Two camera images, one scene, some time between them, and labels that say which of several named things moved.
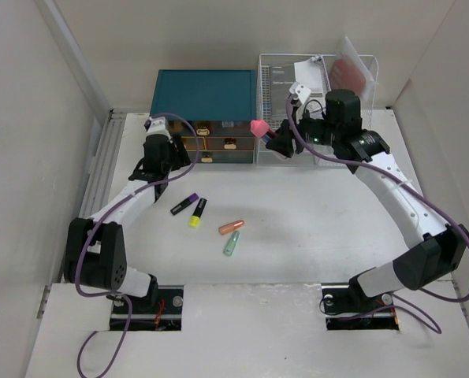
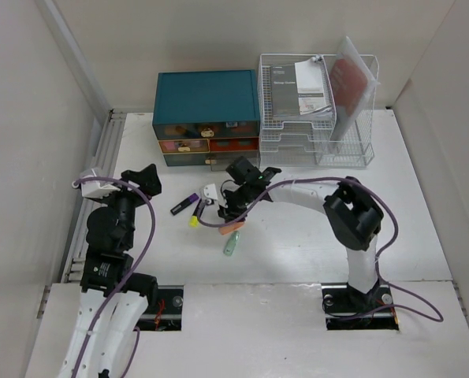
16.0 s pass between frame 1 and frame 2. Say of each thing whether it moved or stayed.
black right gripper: moved
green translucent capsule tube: stayed
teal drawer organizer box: stayed
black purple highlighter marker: stayed
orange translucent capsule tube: stayed
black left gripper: moved
